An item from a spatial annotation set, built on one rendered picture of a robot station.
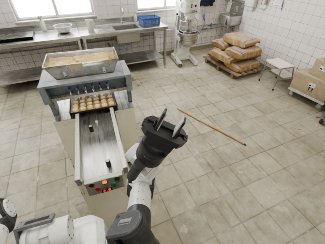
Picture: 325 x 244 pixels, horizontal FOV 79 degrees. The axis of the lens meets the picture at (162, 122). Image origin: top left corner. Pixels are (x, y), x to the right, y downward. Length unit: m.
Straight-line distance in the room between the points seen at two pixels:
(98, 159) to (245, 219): 1.50
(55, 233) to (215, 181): 1.97
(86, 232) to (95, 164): 0.80
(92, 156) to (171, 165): 1.19
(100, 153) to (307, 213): 2.06
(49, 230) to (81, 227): 0.13
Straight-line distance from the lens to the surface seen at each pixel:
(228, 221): 2.19
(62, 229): 0.62
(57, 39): 4.07
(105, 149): 1.53
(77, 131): 1.66
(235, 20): 5.55
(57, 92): 1.88
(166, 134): 0.50
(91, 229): 0.72
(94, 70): 1.75
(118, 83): 1.84
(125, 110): 1.90
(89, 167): 1.45
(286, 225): 2.39
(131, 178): 0.65
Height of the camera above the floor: 1.92
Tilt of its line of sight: 39 degrees down
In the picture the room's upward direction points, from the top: straight up
